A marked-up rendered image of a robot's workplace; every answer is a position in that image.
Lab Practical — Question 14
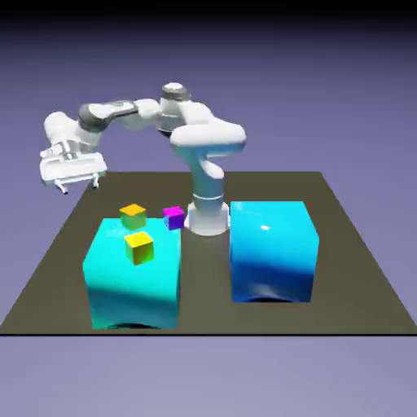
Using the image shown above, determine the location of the small orange cube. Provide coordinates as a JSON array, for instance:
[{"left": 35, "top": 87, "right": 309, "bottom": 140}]
[{"left": 118, "top": 203, "right": 147, "bottom": 231}]

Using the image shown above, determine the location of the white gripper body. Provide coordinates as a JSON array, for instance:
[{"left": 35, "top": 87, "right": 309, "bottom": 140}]
[{"left": 39, "top": 152, "right": 108, "bottom": 187}]

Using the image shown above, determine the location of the large cyan box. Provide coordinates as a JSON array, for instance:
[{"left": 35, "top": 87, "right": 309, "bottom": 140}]
[{"left": 81, "top": 217, "right": 182, "bottom": 330}]

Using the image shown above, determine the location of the small magenta cube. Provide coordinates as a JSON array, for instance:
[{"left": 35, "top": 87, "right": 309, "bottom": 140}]
[{"left": 162, "top": 205, "right": 186, "bottom": 231}]

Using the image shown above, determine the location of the large blue box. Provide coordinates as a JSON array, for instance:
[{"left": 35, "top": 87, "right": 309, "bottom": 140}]
[{"left": 229, "top": 200, "right": 320, "bottom": 304}]

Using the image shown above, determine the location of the small yellow cube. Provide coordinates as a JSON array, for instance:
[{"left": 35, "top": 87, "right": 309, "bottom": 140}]
[{"left": 123, "top": 230, "right": 155, "bottom": 266}]

